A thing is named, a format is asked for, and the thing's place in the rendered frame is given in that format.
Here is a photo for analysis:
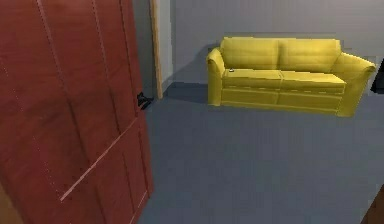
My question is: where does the yellow sofa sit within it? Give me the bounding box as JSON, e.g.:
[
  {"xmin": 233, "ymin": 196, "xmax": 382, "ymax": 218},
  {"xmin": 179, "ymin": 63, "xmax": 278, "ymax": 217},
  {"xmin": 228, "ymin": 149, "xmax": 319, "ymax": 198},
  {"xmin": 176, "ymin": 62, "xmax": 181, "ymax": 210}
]
[{"xmin": 205, "ymin": 36, "xmax": 377, "ymax": 118}]

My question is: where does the black door handle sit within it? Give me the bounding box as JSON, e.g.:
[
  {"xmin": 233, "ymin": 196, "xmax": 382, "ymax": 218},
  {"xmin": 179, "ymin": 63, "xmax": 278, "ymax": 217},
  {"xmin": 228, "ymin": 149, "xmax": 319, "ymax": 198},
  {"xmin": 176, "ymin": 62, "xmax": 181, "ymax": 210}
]
[{"xmin": 136, "ymin": 91, "xmax": 154, "ymax": 111}]

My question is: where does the brown wooden furniture corner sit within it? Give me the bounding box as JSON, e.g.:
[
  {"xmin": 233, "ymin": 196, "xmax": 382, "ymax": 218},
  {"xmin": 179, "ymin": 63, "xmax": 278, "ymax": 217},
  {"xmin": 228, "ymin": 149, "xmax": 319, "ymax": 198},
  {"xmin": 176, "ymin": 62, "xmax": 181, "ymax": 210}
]
[{"xmin": 360, "ymin": 185, "xmax": 384, "ymax": 224}]

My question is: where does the black furniture piece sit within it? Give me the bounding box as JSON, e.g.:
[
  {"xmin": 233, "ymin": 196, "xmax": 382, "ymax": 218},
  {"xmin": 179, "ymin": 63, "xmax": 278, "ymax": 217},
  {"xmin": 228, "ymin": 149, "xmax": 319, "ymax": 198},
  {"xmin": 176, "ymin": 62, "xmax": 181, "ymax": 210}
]
[{"xmin": 370, "ymin": 59, "xmax": 384, "ymax": 95}]

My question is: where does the red-brown wooden room door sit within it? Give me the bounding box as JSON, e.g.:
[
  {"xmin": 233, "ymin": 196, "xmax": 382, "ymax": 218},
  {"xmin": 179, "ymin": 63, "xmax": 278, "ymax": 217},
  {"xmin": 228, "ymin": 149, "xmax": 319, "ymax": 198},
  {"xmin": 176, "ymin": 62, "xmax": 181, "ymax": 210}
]
[{"xmin": 0, "ymin": 0, "xmax": 155, "ymax": 224}]

